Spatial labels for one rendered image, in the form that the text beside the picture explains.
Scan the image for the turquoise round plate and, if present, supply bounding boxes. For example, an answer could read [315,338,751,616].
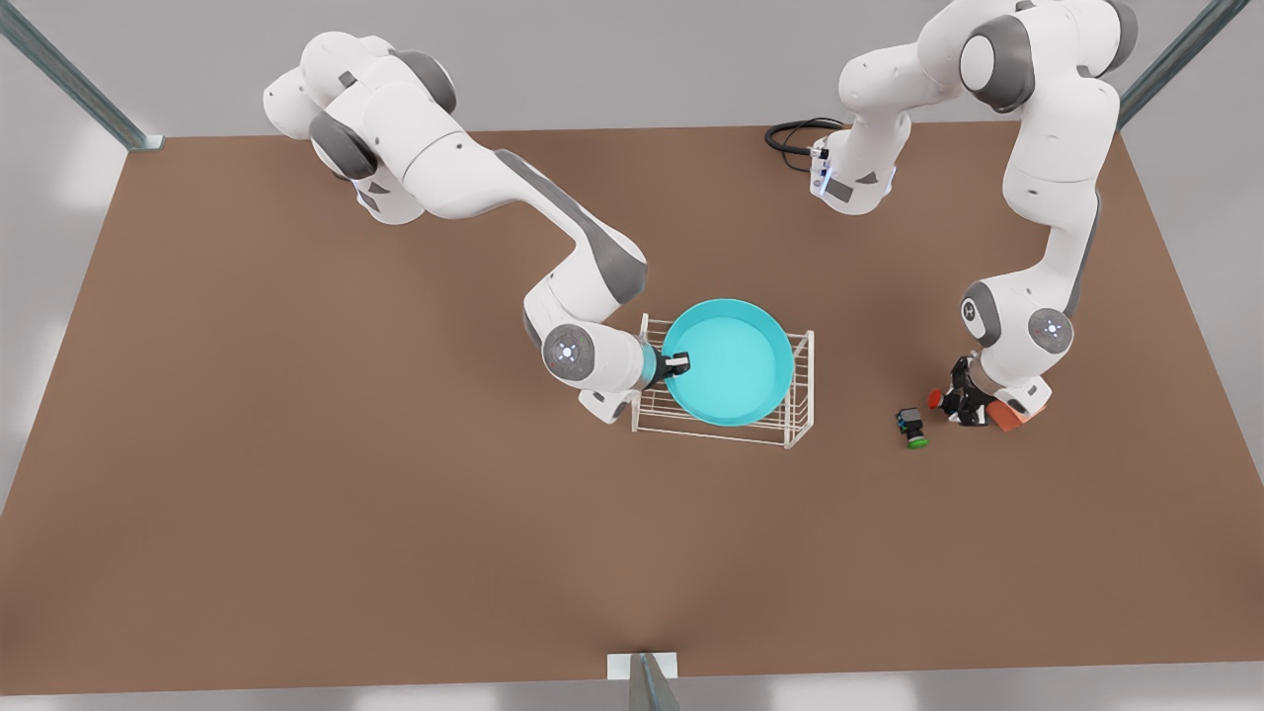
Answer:
[661,299,796,428]

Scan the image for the white wire shelf rack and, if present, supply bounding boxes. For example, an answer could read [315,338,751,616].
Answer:
[632,313,817,449]

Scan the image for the black cable loop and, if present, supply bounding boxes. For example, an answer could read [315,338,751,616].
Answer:
[764,118,848,174]

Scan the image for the silver frame post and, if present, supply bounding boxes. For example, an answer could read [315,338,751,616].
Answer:
[0,0,165,153]
[606,652,681,711]
[1117,0,1251,129]

